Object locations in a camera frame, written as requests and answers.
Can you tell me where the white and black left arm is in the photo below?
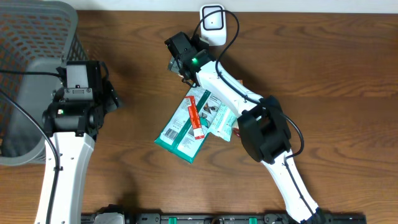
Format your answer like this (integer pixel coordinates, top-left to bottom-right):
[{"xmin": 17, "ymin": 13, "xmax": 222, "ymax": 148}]
[{"xmin": 35, "ymin": 79, "xmax": 120, "ymax": 223}]

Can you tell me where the green 3M package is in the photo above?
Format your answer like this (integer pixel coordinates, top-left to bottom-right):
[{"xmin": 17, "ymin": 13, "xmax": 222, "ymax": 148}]
[{"xmin": 155, "ymin": 87, "xmax": 221, "ymax": 163}]

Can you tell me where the mint green wipes pack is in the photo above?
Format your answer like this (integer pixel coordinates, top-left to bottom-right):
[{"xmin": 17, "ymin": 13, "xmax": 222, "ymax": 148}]
[{"xmin": 208, "ymin": 103, "xmax": 237, "ymax": 142}]

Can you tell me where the red sachet packet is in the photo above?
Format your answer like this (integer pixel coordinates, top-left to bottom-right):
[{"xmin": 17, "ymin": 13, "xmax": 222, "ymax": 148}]
[{"xmin": 184, "ymin": 96, "xmax": 205, "ymax": 140}]

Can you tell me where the dark grey plastic mesh basket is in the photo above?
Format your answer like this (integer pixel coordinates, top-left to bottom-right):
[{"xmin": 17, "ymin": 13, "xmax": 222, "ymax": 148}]
[{"xmin": 1, "ymin": 1, "xmax": 88, "ymax": 166}]

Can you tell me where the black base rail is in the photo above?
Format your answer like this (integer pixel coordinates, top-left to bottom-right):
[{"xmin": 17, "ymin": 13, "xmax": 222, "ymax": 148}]
[{"xmin": 80, "ymin": 212, "xmax": 368, "ymax": 224}]

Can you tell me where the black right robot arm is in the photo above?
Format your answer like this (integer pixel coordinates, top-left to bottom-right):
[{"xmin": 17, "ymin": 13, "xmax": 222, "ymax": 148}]
[{"xmin": 171, "ymin": 47, "xmax": 325, "ymax": 223}]

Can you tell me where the white barcode scanner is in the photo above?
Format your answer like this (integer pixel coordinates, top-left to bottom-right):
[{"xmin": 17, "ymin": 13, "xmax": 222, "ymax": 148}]
[{"xmin": 200, "ymin": 4, "xmax": 227, "ymax": 46}]

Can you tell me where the white jar green lid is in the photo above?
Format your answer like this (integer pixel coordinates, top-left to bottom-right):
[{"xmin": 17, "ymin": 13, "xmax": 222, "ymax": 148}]
[{"xmin": 232, "ymin": 128, "xmax": 240, "ymax": 137}]

